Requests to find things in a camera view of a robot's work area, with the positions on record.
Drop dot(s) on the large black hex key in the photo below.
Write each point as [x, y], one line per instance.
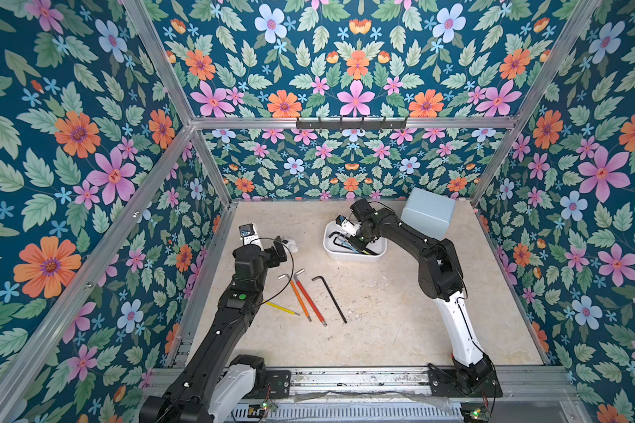
[337, 237]

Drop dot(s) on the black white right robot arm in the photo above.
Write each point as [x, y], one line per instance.
[440, 277]

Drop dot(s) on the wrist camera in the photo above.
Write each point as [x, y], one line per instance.
[249, 235]
[347, 226]

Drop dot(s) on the black hook rail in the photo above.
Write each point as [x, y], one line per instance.
[352, 123]

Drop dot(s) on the white storage box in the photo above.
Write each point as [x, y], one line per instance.
[340, 254]

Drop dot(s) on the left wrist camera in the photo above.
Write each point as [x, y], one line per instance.
[249, 235]

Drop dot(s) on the orange hex key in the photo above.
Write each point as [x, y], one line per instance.
[297, 295]

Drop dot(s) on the yellow hex key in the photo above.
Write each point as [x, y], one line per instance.
[282, 309]

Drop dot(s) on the light blue cube box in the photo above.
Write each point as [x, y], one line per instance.
[428, 213]

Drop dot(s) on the red hex key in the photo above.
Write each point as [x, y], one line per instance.
[308, 298]

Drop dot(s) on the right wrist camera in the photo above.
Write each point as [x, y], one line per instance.
[347, 226]

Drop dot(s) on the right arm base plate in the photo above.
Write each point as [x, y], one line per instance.
[450, 382]

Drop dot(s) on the white slotted cable duct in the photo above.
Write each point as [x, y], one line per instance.
[345, 412]

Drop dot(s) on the medium black hex key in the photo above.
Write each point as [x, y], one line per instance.
[330, 294]

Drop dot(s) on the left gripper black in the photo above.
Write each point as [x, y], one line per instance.
[273, 260]

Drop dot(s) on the light blue hex key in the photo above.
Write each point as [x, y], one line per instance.
[342, 245]

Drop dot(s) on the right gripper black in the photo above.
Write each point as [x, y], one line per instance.
[356, 235]

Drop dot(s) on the small white figurine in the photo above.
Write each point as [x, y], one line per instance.
[292, 245]

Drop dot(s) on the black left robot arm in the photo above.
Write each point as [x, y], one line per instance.
[209, 388]

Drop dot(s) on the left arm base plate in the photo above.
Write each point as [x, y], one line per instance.
[243, 382]

